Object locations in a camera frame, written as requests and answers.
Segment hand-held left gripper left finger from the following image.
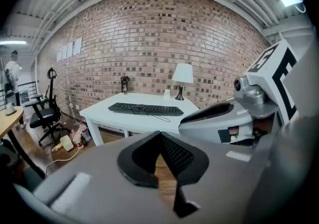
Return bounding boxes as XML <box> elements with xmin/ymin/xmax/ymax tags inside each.
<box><xmin>117</xmin><ymin>130</ymin><xmax>161</xmax><ymax>189</ymax></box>

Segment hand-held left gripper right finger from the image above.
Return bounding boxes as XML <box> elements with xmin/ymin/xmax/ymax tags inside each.
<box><xmin>160</xmin><ymin>132</ymin><xmax>209</xmax><ymax>219</ymax></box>

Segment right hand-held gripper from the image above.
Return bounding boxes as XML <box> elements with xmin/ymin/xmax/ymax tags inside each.
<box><xmin>178</xmin><ymin>39</ymin><xmax>299</xmax><ymax>144</ymax></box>

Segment black keyboard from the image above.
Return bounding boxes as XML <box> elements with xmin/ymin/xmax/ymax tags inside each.
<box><xmin>107</xmin><ymin>102</ymin><xmax>185</xmax><ymax>123</ymax></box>

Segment white table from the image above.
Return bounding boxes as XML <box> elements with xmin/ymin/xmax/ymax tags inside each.
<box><xmin>79</xmin><ymin>92</ymin><xmax>200</xmax><ymax>147</ymax></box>

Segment white shade table lamp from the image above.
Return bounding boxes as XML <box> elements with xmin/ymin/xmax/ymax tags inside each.
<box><xmin>171</xmin><ymin>63</ymin><xmax>194</xmax><ymax>102</ymax></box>

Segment clear plastic bottle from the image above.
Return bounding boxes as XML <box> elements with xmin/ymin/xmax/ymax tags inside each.
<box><xmin>79</xmin><ymin>121</ymin><xmax>92</xmax><ymax>142</ymax></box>

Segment red label plastic bottle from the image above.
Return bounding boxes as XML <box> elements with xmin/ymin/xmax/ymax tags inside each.
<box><xmin>72</xmin><ymin>129</ymin><xmax>85</xmax><ymax>149</ymax></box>

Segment white power adapter box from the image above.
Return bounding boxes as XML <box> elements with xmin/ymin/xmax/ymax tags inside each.
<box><xmin>59</xmin><ymin>134</ymin><xmax>75</xmax><ymax>152</ymax></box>

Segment black floral tumbler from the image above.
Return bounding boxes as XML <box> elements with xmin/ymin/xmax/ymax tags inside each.
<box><xmin>120</xmin><ymin>76</ymin><xmax>130</xmax><ymax>95</ymax></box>

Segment black office chair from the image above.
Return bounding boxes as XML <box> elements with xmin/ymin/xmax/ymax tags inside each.
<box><xmin>24</xmin><ymin>67</ymin><xmax>68</xmax><ymax>147</ymax></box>

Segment round wooden table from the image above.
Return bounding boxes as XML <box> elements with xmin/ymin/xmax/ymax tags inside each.
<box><xmin>0</xmin><ymin>106</ymin><xmax>47</xmax><ymax>179</ymax></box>

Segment black metal railing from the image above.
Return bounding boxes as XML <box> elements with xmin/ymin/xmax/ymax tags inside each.
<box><xmin>0</xmin><ymin>81</ymin><xmax>38</xmax><ymax>111</ymax></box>

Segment white floor cable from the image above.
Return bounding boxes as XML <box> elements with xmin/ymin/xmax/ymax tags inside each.
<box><xmin>45</xmin><ymin>146</ymin><xmax>80</xmax><ymax>177</ymax></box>

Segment white papers on wall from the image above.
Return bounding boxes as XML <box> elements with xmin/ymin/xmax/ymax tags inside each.
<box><xmin>56</xmin><ymin>37</ymin><xmax>83</xmax><ymax>63</ymax></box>

